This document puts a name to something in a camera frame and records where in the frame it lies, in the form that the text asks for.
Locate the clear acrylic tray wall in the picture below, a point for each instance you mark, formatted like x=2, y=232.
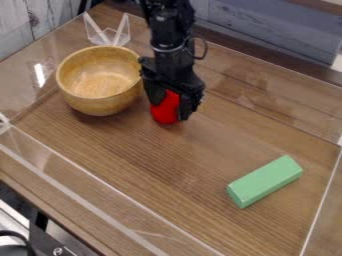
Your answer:
x=111, y=222

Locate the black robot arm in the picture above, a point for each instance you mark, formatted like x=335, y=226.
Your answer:
x=170, y=19

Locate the green rectangular block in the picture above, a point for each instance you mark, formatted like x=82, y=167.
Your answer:
x=263, y=181

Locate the wooden bowl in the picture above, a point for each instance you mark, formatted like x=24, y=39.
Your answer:
x=99, y=80

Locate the red plush strawberry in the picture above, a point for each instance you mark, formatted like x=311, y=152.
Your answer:
x=164, y=112

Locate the clear acrylic corner bracket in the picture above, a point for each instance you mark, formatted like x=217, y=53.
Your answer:
x=110, y=37

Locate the black table leg bracket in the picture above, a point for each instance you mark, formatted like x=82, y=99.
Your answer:
x=52, y=240

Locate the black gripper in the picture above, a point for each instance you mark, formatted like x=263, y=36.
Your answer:
x=168, y=71

